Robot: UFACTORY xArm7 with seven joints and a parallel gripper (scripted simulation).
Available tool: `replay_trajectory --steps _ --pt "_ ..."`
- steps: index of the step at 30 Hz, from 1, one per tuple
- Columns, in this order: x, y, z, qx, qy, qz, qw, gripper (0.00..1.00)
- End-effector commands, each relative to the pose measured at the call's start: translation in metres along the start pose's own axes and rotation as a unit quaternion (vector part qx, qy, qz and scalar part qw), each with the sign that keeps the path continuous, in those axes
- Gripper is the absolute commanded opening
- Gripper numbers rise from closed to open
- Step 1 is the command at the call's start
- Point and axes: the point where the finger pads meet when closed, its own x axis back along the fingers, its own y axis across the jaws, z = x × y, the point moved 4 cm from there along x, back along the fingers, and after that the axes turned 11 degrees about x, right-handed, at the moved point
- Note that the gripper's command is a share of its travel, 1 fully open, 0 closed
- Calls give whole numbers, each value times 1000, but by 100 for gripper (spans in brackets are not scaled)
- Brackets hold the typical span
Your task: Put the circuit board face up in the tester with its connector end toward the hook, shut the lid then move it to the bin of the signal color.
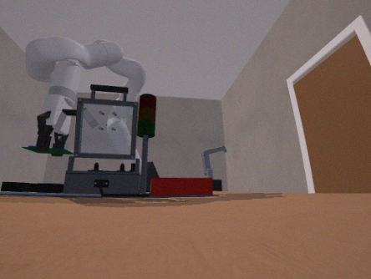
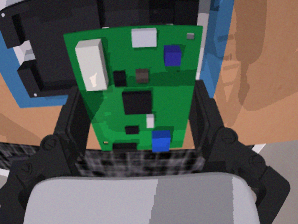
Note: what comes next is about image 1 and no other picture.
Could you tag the red open-top bin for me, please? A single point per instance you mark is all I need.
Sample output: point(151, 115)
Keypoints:
point(181, 186)

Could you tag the green circuit board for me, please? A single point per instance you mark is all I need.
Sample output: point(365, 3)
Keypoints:
point(61, 150)

